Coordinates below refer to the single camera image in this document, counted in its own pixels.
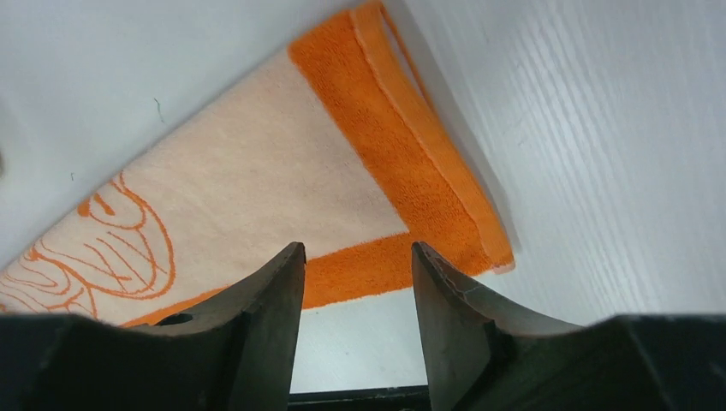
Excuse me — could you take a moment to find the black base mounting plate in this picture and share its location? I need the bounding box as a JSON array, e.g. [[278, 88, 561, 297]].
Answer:
[[288, 385, 431, 411]]

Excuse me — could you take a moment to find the orange and cream cloth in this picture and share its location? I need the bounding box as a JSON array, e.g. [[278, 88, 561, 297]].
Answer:
[[1, 1, 514, 325]]

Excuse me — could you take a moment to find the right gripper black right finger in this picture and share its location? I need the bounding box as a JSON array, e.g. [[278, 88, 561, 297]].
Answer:
[[411, 241, 578, 410]]

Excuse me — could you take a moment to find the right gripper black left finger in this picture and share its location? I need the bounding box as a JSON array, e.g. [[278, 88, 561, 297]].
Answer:
[[133, 242, 306, 410]]

